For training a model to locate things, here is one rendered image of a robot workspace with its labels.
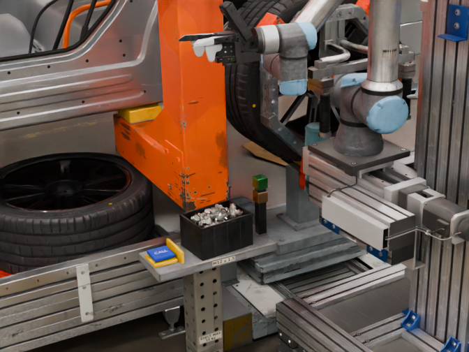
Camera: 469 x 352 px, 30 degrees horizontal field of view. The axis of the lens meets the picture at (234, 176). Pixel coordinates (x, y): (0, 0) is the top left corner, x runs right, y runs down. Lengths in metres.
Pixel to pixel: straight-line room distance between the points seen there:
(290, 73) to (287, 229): 1.26
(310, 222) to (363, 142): 0.98
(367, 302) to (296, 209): 0.62
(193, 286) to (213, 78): 0.68
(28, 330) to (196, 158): 0.80
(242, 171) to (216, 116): 1.77
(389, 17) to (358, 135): 0.40
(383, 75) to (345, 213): 0.40
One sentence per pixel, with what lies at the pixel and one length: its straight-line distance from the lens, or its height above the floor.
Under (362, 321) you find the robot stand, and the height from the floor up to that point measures 0.21.
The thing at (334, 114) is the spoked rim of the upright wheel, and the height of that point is 0.69.
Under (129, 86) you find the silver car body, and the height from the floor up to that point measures 0.83.
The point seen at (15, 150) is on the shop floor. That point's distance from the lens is 5.17.
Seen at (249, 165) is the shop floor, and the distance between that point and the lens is 4.73.
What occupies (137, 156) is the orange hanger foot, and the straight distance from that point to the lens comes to 3.32.
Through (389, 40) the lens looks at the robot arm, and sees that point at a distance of 2.43.
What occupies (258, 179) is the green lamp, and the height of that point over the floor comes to 0.66.
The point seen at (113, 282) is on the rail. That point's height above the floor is 0.29.
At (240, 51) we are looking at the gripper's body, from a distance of 2.28.
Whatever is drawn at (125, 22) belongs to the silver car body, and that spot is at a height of 1.06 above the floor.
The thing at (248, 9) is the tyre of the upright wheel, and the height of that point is 1.10.
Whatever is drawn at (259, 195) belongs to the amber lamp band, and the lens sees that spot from 2.89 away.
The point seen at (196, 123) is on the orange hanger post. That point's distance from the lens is 2.87.
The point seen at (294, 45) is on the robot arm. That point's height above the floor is 1.20.
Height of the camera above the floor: 1.79
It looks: 23 degrees down
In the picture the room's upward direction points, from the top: 2 degrees counter-clockwise
